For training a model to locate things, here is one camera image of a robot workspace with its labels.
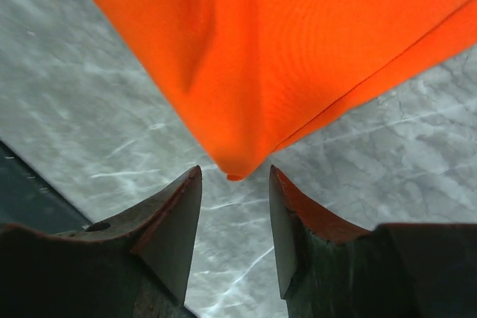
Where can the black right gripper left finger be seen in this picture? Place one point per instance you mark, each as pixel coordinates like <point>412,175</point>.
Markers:
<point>133,264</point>

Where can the orange t shirt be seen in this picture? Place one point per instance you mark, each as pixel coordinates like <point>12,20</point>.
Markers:
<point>250,77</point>

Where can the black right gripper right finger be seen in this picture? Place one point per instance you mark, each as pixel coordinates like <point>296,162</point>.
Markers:
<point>330,267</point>

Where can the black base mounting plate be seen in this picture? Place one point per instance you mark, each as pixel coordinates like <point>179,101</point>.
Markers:
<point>27,199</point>

